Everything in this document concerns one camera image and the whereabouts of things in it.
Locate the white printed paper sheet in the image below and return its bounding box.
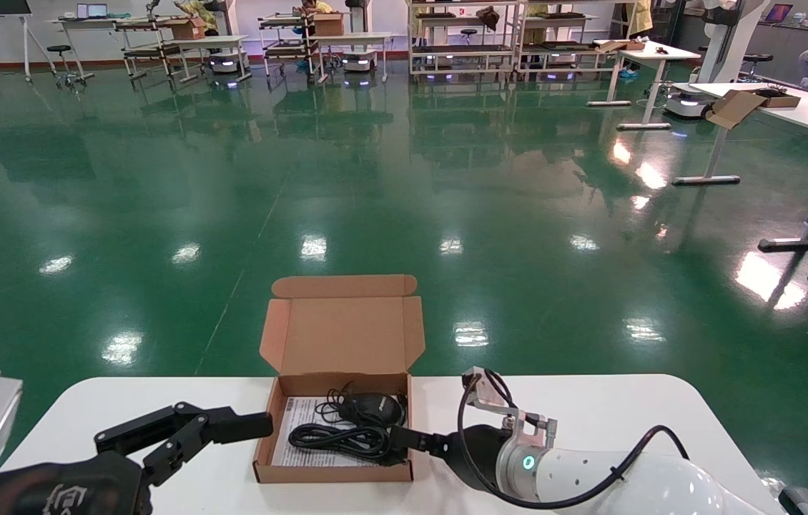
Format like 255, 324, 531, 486
272, 397, 405, 468

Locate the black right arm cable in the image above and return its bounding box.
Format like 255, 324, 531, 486
457, 367, 691, 510

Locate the white desk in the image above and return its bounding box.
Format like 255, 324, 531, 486
52, 16, 134, 81

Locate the dark grey robot part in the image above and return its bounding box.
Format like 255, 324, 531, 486
778, 486, 808, 515

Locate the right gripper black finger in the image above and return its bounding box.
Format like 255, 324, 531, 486
384, 427, 414, 466
413, 431, 451, 459

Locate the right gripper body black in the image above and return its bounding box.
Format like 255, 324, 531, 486
445, 423, 516, 493

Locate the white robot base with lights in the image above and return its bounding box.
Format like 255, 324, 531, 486
205, 51, 242, 77

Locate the open brown cardboard box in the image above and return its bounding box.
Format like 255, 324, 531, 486
706, 86, 802, 130

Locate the brown cardboard storage box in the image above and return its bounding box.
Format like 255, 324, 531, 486
253, 275, 427, 484

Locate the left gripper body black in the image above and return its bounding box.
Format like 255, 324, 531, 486
0, 451, 156, 515

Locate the black stool with chrome legs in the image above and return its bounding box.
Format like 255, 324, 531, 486
46, 44, 88, 92

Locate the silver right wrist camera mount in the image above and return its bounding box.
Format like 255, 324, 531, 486
461, 367, 559, 438

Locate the white wheeled robot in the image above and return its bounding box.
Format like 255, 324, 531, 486
664, 0, 766, 119

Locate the metal rack cart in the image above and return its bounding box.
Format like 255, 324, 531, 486
117, 14, 187, 85
258, 12, 320, 81

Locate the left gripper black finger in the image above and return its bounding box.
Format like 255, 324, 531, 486
94, 402, 275, 489

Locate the large white shelf rack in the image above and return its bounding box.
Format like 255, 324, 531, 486
406, 0, 523, 78
517, 0, 639, 78

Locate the black column robot white base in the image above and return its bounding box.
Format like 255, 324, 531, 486
342, 0, 379, 74

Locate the bundled black power cord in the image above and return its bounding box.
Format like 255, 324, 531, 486
288, 422, 408, 466

